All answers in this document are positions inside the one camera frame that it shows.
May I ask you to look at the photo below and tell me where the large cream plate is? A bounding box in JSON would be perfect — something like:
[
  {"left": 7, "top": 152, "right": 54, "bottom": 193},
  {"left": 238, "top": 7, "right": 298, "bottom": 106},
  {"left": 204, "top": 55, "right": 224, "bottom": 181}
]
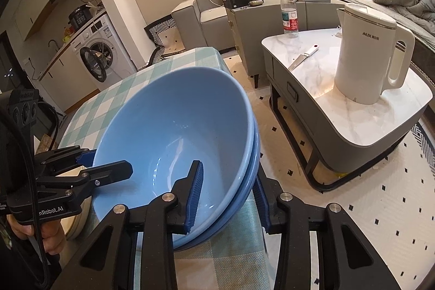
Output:
[{"left": 55, "top": 165, "right": 93, "bottom": 242}]

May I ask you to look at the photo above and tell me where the blue bowl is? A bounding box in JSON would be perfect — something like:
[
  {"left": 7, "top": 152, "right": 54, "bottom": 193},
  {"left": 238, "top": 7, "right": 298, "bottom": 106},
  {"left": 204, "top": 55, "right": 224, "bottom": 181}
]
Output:
[
  {"left": 176, "top": 116, "right": 262, "bottom": 252},
  {"left": 93, "top": 67, "right": 255, "bottom": 246}
]

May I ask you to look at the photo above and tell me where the kitchen counter cabinet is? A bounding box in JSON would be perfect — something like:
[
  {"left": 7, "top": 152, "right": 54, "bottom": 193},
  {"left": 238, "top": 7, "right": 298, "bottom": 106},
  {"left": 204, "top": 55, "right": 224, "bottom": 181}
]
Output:
[{"left": 41, "top": 46, "right": 100, "bottom": 113}]

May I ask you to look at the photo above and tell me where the person's left hand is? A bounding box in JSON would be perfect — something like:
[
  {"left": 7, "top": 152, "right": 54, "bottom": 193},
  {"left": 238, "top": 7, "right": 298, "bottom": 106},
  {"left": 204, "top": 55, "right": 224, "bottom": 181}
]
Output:
[{"left": 7, "top": 215, "right": 66, "bottom": 255}]

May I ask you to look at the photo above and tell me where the white washing machine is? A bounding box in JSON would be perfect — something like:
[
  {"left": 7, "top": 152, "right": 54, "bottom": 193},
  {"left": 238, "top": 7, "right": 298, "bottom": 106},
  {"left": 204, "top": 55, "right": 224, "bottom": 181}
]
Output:
[{"left": 71, "top": 12, "right": 137, "bottom": 91}]

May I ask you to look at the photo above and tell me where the teal checkered tablecloth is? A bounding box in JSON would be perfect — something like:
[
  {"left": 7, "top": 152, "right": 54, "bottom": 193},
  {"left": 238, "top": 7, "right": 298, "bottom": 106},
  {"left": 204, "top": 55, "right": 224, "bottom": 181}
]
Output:
[{"left": 60, "top": 48, "right": 270, "bottom": 289}]

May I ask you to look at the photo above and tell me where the marble coffee table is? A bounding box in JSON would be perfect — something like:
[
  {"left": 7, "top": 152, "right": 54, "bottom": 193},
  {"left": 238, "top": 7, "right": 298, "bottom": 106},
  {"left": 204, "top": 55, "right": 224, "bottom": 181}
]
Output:
[{"left": 261, "top": 29, "right": 433, "bottom": 192}]

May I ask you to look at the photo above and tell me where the black pressure cooker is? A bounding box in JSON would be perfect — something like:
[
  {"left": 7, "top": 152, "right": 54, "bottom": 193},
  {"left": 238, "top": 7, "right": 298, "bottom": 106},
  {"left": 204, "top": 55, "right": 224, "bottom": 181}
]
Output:
[{"left": 69, "top": 4, "right": 93, "bottom": 31}]

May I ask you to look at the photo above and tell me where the black white patterned rug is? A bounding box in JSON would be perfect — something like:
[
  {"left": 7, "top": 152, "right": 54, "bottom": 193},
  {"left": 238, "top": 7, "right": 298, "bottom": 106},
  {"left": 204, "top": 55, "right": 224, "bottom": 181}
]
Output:
[{"left": 144, "top": 15, "right": 186, "bottom": 67}]

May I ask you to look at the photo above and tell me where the grey sofa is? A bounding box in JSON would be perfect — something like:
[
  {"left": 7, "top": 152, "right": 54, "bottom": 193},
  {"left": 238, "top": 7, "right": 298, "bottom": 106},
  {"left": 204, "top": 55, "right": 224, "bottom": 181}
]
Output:
[{"left": 171, "top": 0, "right": 234, "bottom": 51}]

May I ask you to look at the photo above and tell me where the grey side cabinet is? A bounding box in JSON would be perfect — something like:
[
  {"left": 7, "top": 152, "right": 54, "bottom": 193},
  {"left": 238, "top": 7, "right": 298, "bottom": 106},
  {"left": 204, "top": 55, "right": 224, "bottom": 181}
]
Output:
[{"left": 226, "top": 0, "right": 344, "bottom": 88}]

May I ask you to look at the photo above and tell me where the small knife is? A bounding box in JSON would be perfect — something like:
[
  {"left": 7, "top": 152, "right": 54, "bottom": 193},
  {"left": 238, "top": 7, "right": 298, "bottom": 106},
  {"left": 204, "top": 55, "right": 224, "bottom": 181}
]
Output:
[{"left": 288, "top": 44, "right": 319, "bottom": 71}]

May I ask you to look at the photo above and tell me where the white electric kettle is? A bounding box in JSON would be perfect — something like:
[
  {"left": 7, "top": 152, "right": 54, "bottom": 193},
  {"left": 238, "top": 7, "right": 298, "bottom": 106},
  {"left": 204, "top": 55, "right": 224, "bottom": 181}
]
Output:
[{"left": 335, "top": 3, "right": 415, "bottom": 104}]

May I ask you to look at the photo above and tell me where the plastic water bottle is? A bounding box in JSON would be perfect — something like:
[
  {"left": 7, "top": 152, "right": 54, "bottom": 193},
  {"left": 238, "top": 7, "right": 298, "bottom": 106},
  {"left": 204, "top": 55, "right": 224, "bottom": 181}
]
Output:
[{"left": 280, "top": 0, "right": 299, "bottom": 37}]

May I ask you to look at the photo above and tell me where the black cable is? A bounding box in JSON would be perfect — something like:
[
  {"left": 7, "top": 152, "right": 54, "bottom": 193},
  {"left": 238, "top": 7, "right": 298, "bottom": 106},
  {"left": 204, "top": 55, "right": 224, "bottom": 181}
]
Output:
[{"left": 13, "top": 102, "right": 61, "bottom": 287}]

